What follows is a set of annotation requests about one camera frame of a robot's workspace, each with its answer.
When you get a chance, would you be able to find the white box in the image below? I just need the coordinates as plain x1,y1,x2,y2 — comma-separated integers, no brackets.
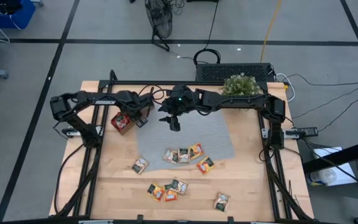
311,146,357,187

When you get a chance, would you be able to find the yellow hanging cable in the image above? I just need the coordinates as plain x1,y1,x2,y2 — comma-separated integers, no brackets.
259,0,283,63

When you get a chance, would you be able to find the grey woven placemat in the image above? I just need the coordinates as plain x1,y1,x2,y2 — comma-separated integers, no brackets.
136,105,236,172

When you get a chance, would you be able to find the white wipes canister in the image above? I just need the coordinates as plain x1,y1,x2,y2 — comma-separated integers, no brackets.
305,169,335,187

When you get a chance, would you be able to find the wooden compartment tea box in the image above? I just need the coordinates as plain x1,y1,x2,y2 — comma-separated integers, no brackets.
110,104,155,136

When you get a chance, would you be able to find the black mesh floor fan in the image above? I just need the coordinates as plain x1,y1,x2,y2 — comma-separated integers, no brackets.
144,0,174,53

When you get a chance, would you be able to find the blue plastic bin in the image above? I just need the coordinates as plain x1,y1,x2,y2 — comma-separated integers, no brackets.
0,0,37,30

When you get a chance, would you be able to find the black metal stand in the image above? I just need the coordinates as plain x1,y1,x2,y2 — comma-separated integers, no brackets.
301,72,358,224

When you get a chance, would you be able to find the green potted plant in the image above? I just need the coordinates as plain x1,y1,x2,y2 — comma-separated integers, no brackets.
221,73,261,97

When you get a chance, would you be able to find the black computer case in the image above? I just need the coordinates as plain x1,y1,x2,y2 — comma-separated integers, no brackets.
195,62,275,83

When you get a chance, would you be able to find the black coiled cable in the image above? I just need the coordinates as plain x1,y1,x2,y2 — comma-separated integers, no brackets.
193,48,222,66

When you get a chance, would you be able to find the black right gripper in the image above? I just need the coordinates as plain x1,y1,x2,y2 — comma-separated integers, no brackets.
158,84,201,133

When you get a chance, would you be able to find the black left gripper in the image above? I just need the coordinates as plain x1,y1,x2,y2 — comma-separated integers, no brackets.
121,98,155,129

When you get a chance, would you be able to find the red strawberry tea packet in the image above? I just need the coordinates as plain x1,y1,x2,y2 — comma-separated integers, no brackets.
111,112,132,130

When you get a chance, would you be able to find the black power brick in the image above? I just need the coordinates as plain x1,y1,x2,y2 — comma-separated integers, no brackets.
285,126,319,138

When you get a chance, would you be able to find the black floor cable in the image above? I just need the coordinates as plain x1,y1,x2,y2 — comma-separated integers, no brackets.
287,73,358,87
206,0,219,50

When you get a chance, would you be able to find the beige tea packet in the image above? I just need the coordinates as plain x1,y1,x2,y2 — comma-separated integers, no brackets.
131,156,150,175
213,192,231,213
177,147,191,164
168,177,190,196
162,148,179,165

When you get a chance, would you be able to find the white cable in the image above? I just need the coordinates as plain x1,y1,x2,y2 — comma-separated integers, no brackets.
275,73,296,103

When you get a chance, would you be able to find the black metal table frame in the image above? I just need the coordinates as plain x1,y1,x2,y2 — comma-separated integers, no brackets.
48,69,315,224

